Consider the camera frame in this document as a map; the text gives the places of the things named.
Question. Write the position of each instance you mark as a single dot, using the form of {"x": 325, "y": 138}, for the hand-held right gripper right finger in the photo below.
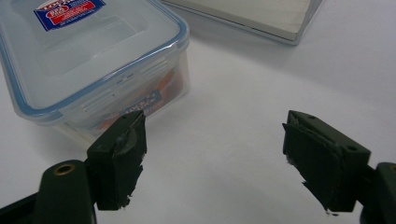
{"x": 327, "y": 168}

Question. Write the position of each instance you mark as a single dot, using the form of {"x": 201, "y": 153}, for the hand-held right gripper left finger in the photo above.
{"x": 115, "y": 168}

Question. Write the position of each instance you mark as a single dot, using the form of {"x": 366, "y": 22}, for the clear plastic food container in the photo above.
{"x": 93, "y": 59}

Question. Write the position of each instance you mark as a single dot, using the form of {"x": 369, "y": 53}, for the grey flat board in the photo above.
{"x": 252, "y": 15}

